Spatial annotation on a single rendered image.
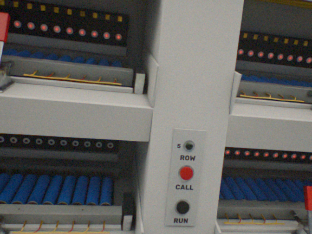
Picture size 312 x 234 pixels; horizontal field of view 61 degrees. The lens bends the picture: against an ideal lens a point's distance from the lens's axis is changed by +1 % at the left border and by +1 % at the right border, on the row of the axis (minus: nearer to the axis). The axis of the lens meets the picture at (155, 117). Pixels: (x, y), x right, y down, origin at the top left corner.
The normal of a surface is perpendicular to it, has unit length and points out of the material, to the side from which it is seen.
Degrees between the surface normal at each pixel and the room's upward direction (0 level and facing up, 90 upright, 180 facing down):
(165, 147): 90
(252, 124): 106
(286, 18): 90
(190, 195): 90
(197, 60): 90
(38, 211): 16
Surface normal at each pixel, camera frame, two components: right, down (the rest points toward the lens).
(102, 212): 0.13, -0.92
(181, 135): 0.15, 0.12
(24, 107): 0.12, 0.39
